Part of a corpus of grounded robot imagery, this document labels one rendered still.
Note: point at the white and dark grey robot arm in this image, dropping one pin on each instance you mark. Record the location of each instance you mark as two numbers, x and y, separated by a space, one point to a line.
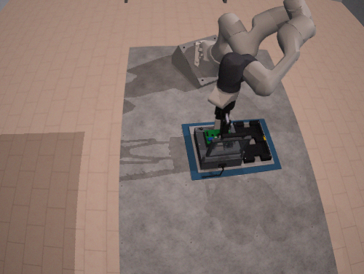
241 49

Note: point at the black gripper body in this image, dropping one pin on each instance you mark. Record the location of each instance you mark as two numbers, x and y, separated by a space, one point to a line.
227 109

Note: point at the green circuit board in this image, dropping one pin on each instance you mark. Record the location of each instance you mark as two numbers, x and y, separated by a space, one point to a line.
209 134

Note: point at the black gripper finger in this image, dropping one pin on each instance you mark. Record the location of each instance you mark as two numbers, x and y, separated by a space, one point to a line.
225 123
217 120

